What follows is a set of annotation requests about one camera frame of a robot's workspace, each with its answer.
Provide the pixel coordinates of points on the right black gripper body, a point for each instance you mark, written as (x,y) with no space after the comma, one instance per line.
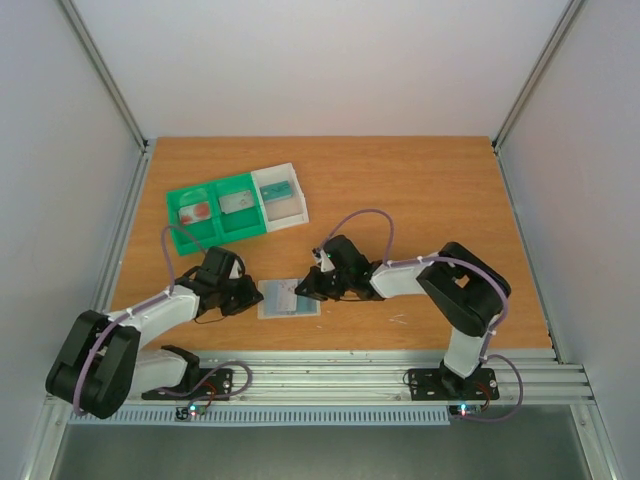
(323,282)

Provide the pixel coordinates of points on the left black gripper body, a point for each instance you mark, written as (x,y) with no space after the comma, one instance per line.
(232,300)

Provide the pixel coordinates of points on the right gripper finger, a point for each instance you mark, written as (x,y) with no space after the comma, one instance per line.
(307,286)
(319,294)

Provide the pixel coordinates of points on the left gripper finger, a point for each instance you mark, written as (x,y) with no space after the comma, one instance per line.
(249,286)
(251,300)

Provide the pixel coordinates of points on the white cherry-blossom card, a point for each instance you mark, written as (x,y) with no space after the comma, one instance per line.
(285,297)

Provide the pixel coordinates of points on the white card holder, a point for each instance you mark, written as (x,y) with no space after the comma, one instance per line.
(266,309)

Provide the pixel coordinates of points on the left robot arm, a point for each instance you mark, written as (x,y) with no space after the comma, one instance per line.
(102,361)

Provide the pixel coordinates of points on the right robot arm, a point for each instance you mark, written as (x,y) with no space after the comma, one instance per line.
(470,295)

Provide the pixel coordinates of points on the red-patterned card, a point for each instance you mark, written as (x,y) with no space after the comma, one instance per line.
(194,213)

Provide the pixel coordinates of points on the grey card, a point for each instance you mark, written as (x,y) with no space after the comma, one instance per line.
(236,202)

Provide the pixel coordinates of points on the teal card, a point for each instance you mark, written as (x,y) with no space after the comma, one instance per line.
(277,191)

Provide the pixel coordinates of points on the white translucent tray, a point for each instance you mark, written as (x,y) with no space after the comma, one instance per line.
(283,214)

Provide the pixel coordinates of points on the green two-compartment tray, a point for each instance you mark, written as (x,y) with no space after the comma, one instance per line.
(220,229)

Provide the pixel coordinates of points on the left circuit board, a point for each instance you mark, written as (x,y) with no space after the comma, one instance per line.
(190,412)

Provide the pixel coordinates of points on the circuit board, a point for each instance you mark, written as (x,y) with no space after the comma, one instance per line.
(190,412)
(466,410)

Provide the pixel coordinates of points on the right circuit board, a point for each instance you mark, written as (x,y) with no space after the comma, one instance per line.
(466,410)

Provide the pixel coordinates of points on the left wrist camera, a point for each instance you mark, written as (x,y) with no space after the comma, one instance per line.
(238,268)

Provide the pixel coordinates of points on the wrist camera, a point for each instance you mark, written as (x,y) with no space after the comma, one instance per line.
(238,268)
(322,260)

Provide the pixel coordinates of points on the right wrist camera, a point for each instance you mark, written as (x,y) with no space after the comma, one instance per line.
(322,260)

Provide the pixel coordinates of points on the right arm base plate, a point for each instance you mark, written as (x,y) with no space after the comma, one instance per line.
(434,384)

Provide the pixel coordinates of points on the slotted cable duct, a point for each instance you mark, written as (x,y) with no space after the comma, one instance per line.
(273,416)

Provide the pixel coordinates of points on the aluminium front rail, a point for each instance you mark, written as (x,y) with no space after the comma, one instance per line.
(358,377)

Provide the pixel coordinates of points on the left aluminium frame post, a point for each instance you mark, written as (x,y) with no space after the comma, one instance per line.
(86,41)

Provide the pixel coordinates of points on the aluminium frame post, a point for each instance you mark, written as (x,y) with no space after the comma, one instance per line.
(551,47)
(86,41)

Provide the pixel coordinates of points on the right aluminium frame post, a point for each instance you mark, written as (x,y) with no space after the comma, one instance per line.
(551,47)

